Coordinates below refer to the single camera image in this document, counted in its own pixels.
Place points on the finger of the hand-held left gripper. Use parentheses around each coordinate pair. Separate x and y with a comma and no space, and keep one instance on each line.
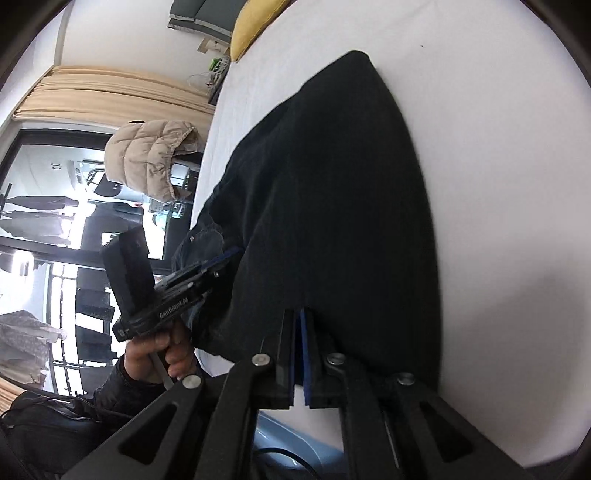
(217,263)
(194,284)

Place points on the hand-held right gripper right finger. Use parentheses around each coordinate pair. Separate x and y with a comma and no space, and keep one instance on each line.
(305,360)

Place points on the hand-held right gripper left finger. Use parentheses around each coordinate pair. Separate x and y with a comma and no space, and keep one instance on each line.
(285,360)

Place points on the black pants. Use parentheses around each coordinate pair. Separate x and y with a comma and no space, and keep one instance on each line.
(332,207)

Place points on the person's left forearm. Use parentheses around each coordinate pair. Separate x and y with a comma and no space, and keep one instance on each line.
(115,397)

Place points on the person's left hand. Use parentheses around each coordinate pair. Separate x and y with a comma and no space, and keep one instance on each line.
(138,360)

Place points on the light blue plastic object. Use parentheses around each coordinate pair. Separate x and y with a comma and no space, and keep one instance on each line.
(277,438)

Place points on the grey hanging garment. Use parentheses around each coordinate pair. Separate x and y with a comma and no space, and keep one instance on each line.
(32,228)
(37,204)

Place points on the beige puffer jacket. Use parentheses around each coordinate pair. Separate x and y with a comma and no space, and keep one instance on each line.
(143,157)

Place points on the patterned hanging cloth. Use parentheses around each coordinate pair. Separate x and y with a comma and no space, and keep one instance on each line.
(23,341)

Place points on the dark grey nightstand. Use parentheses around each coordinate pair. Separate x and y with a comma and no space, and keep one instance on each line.
(217,94)

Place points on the black bag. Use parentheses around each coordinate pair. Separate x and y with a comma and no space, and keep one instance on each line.
(46,429)

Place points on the beige curtain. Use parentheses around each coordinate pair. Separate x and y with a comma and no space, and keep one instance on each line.
(115,97)

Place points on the light wooden board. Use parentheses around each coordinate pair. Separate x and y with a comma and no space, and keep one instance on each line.
(210,46)

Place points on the yellow pillow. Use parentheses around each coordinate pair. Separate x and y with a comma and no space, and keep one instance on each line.
(249,27)

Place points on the bed with grey headboard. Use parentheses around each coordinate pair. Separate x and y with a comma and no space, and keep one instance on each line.
(485,138)

